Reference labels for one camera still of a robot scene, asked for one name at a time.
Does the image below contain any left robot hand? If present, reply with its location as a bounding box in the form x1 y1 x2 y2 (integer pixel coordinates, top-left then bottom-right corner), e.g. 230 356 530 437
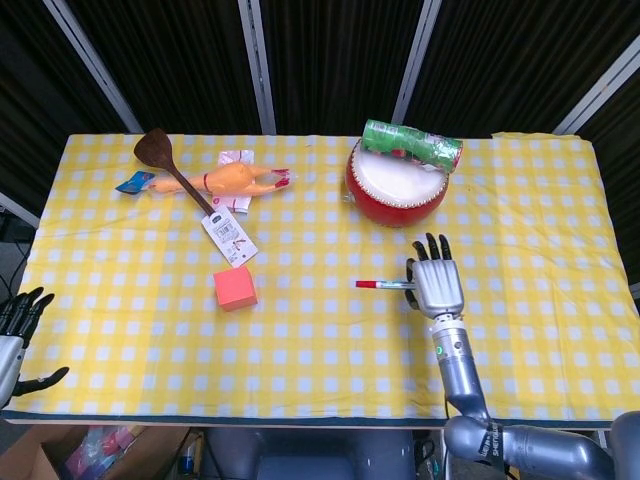
0 286 71 401

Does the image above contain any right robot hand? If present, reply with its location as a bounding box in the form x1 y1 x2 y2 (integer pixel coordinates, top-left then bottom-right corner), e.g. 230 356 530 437
403 232 468 322

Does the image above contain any red-capped marker pen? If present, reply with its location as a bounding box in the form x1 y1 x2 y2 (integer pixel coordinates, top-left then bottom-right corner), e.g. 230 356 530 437
355 279 417 291

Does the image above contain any orange pink cube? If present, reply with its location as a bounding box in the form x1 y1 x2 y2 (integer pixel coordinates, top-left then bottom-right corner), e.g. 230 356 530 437
212 264 260 313

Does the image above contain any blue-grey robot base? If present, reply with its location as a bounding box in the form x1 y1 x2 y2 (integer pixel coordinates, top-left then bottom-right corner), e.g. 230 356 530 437
203 427 417 480

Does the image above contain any cardboard box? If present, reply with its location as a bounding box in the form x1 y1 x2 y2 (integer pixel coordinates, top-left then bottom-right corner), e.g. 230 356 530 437
0 424 192 480

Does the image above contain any red drum with white skin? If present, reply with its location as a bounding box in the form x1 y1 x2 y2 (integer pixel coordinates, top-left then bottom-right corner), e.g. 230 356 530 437
342 137 450 230

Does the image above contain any yellow checked tablecloth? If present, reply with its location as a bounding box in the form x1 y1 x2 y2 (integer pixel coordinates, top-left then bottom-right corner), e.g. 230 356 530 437
7 131 640 424

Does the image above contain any green chips can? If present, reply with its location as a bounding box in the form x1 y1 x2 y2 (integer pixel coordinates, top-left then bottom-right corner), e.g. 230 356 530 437
360 118 465 175

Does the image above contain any blue chicken toy tag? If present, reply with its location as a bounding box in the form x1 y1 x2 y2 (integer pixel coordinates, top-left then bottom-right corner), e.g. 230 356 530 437
114 170 156 195

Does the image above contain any white spatula label card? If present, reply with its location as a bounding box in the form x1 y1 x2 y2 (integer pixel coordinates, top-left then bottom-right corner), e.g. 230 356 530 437
201 204 260 269

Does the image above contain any white red-striped packet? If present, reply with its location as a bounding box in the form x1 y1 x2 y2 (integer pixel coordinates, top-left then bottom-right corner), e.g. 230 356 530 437
211 148 255 217

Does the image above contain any orange rubber chicken toy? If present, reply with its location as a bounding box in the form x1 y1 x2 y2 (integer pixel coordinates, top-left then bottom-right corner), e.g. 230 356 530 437
147 161 297 200

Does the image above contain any dark wooden spatula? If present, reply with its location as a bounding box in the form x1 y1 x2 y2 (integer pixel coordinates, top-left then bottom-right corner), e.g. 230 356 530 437
133 128 217 220

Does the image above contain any black curtain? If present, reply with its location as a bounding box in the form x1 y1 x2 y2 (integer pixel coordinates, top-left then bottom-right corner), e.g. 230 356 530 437
0 0 640 301

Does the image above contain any aluminium frame post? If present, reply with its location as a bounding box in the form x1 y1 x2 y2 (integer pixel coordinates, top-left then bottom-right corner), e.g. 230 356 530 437
0 191 42 230
551 46 640 136
42 0 145 135
391 0 445 134
236 0 278 136

